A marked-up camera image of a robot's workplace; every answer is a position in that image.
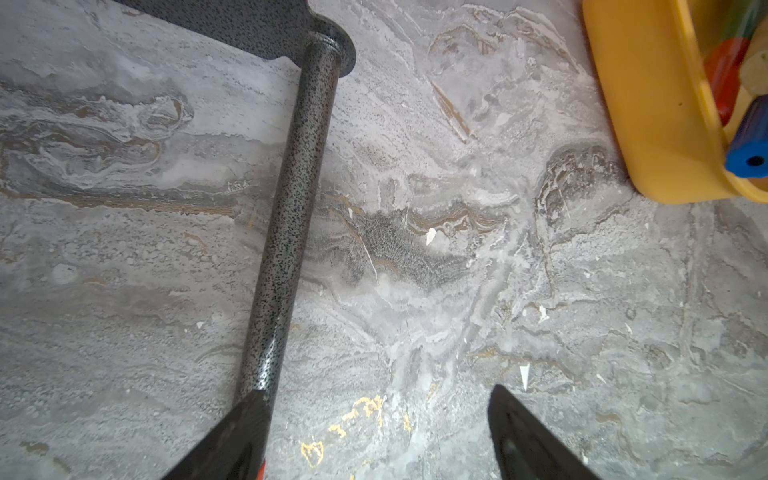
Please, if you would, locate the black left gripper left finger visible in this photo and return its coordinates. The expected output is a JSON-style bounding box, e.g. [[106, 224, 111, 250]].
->
[[163, 390, 271, 480]]

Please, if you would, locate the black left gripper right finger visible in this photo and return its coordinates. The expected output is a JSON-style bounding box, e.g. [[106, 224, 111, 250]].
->
[[487, 384, 599, 480]]

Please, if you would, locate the speckled hoe red grip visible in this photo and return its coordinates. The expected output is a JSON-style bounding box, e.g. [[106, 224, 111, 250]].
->
[[126, 0, 356, 419]]

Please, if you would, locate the wooden handle hoe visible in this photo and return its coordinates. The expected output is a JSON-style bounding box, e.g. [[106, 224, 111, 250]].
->
[[739, 49, 768, 96]]

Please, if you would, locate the green hoe red grip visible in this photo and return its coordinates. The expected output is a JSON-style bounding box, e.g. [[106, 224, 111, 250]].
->
[[704, 0, 767, 126]]

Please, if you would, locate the yellow plastic storage box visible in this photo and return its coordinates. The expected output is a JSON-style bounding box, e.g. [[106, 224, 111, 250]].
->
[[582, 1, 767, 205]]

